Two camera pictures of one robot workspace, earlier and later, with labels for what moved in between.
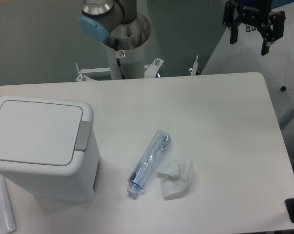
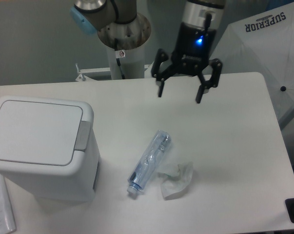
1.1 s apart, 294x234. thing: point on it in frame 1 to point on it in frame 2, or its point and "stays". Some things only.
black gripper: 254,13 to 191,56
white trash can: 49,147 stays
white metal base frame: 151,70 stays
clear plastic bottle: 147,163 stays
